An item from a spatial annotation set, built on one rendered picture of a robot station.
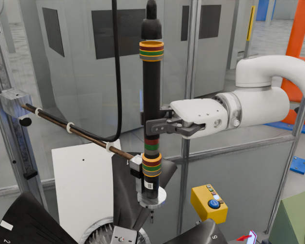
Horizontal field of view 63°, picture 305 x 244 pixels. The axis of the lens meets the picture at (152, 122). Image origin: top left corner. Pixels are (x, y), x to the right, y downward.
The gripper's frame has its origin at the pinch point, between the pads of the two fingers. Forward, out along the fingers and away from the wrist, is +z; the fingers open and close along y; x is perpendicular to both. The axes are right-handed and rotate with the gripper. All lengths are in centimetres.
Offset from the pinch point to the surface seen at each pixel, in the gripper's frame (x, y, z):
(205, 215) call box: -60, 22, -31
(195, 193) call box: -58, 33, -31
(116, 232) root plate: -40.1, 8.5, 8.7
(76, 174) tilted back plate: -37, 36, 19
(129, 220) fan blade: -35.5, 7.7, 4.7
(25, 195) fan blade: -22.7, 12.4, 30.5
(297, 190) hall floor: -165, 105, -198
